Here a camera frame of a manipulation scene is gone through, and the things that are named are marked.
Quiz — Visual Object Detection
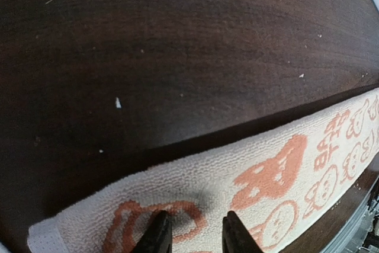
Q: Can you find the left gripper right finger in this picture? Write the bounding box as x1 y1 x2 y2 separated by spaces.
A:
222 211 263 253

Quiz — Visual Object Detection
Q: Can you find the front aluminium rail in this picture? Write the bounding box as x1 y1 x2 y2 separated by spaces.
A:
321 178 378 252

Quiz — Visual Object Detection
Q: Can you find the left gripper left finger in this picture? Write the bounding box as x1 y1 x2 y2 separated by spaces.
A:
134 211 172 253

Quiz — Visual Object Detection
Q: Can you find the orange bunny pattern towel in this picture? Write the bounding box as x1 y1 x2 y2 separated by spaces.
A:
27 89 378 252

